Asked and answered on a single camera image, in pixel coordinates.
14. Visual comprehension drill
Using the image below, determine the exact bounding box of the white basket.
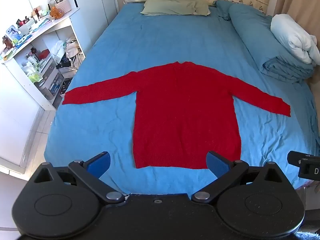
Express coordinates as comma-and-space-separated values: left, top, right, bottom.
54, 0, 72, 14

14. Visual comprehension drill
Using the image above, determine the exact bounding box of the green pillow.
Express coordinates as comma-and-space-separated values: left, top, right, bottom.
140, 0, 211, 17

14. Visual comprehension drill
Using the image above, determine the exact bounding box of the white pillow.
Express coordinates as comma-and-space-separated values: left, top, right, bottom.
270, 14, 320, 64

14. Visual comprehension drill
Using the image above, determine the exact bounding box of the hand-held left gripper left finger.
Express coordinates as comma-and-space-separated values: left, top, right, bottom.
33, 151, 127, 205

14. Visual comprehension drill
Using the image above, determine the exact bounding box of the white wardrobe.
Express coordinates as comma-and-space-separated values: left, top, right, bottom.
68, 0, 119, 53

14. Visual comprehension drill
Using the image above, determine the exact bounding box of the red knit sweater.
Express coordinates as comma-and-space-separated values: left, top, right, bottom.
62, 61, 292, 170

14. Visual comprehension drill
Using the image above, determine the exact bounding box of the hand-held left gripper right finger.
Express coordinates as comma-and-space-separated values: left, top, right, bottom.
191, 151, 287, 204

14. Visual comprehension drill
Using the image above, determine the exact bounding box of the white shelf unit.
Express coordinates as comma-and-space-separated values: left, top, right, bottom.
0, 7, 87, 112

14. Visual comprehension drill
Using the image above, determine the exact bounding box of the silver storage box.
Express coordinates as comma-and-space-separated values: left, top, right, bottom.
34, 60, 66, 100

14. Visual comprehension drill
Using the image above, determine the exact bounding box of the folded blue duvet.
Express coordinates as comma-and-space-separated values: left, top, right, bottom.
215, 0, 318, 83

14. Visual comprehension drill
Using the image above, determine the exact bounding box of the orange plush toy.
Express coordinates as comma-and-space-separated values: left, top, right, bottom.
49, 6, 63, 20

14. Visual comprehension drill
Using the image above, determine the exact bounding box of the white plastic bag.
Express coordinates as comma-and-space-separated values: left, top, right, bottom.
51, 40, 67, 62

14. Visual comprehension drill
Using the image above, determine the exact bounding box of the beige bag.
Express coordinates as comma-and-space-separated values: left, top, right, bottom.
64, 38, 82, 65

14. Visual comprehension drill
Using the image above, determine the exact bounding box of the bed with blue sheet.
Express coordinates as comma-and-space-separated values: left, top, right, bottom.
44, 2, 320, 198

